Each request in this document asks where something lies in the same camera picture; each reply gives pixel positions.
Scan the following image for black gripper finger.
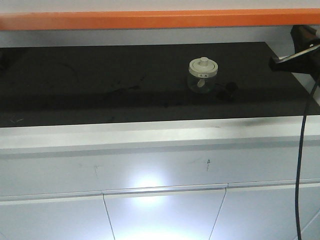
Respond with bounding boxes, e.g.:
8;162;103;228
290;25;320;52
268;44;320;75

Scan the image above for glass jar with beige lid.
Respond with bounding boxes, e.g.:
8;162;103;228
187;56;219;94

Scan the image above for orange sash handle bar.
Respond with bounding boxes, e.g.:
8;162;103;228
0;8;320;31

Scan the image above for white fume hood base cabinet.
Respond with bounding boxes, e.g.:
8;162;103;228
0;113;320;240

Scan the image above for white fume hood sash frame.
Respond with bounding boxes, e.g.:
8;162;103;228
0;0;320;14

